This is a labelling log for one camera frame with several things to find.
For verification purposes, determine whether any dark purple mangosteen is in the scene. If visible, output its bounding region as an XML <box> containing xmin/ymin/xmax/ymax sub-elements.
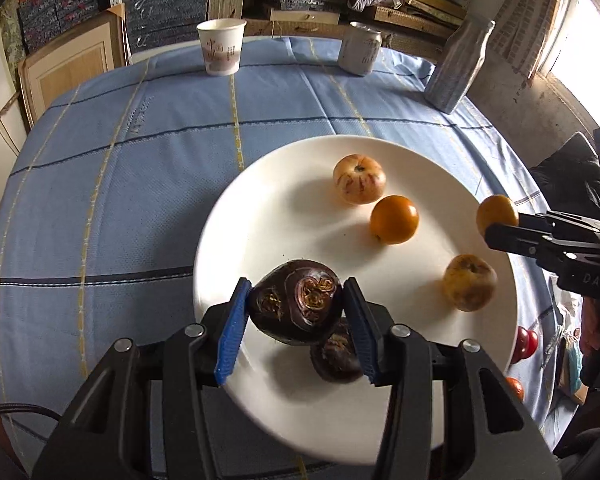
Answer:
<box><xmin>247</xmin><ymin>259</ymin><xmax>345</xmax><ymax>347</ymax></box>
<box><xmin>310</xmin><ymin>317</ymin><xmax>366</xmax><ymax>385</ymax></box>

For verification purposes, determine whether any green patterned board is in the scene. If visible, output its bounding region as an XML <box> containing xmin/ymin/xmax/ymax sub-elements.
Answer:
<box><xmin>0</xmin><ymin>5</ymin><xmax>28</xmax><ymax>61</ymax></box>

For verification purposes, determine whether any bright window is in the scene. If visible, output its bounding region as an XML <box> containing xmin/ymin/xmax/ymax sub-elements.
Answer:
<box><xmin>535</xmin><ymin>0</ymin><xmax>600</xmax><ymax>126</ymax></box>

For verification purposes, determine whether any pale blue plastic bag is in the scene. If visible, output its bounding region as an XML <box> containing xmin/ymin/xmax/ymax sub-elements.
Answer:
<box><xmin>555</xmin><ymin>327</ymin><xmax>588</xmax><ymax>406</ymax></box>

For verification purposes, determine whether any orange yellow round fruit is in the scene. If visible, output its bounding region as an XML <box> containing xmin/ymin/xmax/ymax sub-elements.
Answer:
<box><xmin>476</xmin><ymin>195</ymin><xmax>520</xmax><ymax>238</ymax></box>
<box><xmin>370</xmin><ymin>195</ymin><xmax>420</xmax><ymax>246</ymax></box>

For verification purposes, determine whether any pale drink can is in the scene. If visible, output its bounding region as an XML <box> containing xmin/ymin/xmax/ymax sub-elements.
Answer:
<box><xmin>337</xmin><ymin>22</ymin><xmax>382</xmax><ymax>77</ymax></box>

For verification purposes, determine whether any black cable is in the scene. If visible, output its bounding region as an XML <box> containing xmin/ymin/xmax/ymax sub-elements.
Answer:
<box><xmin>0</xmin><ymin>402</ymin><xmax>63</xmax><ymax>421</ymax></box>

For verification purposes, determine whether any wooden framed panel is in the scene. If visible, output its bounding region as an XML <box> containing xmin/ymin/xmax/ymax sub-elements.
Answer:
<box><xmin>17</xmin><ymin>12</ymin><xmax>126</xmax><ymax>131</ymax></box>

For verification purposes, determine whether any blue checked tablecloth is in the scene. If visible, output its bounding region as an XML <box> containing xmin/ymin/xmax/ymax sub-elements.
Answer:
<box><xmin>0</xmin><ymin>35</ymin><xmax>583</xmax><ymax>480</ymax></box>

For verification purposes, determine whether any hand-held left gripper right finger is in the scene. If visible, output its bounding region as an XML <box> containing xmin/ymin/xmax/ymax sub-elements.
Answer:
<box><xmin>342</xmin><ymin>276</ymin><xmax>563</xmax><ymax>480</ymax></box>

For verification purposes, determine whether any silver metal bottle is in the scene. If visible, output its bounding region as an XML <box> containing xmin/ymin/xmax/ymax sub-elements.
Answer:
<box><xmin>424</xmin><ymin>14</ymin><xmax>496</xmax><ymax>114</ymax></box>

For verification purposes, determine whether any tan speckled apple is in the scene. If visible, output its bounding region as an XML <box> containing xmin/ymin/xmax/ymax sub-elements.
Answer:
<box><xmin>442</xmin><ymin>254</ymin><xmax>498</xmax><ymax>312</ymax></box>

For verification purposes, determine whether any stack of blue red boxes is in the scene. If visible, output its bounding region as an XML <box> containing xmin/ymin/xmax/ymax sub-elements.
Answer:
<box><xmin>17</xmin><ymin>0</ymin><xmax>113</xmax><ymax>53</ymax></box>

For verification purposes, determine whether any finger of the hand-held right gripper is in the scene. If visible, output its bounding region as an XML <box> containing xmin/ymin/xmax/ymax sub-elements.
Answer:
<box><xmin>484</xmin><ymin>223</ymin><xmax>571</xmax><ymax>271</ymax></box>
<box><xmin>517</xmin><ymin>210</ymin><xmax>600</xmax><ymax>233</ymax></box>

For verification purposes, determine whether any white paper cup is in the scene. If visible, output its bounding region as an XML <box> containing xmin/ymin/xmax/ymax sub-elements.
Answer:
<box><xmin>196</xmin><ymin>18</ymin><xmax>247</xmax><ymax>77</ymax></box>

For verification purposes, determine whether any pale striped apple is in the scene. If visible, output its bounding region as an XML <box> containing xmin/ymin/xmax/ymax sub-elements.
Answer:
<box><xmin>333</xmin><ymin>153</ymin><xmax>385</xmax><ymax>206</ymax></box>

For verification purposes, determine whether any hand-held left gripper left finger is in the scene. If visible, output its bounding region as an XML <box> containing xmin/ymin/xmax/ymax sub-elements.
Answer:
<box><xmin>32</xmin><ymin>276</ymin><xmax>253</xmax><ymax>480</ymax></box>

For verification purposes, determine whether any black jacket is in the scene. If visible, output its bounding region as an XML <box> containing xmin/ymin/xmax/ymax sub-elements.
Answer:
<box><xmin>530</xmin><ymin>130</ymin><xmax>600</xmax><ymax>221</ymax></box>

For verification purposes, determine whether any white round plate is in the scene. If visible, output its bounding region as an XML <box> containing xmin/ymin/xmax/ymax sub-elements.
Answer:
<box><xmin>193</xmin><ymin>135</ymin><xmax>520</xmax><ymax>465</ymax></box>

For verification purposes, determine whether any person's right hand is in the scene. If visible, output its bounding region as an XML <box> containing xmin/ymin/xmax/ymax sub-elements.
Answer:
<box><xmin>580</xmin><ymin>297</ymin><xmax>600</xmax><ymax>357</ymax></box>

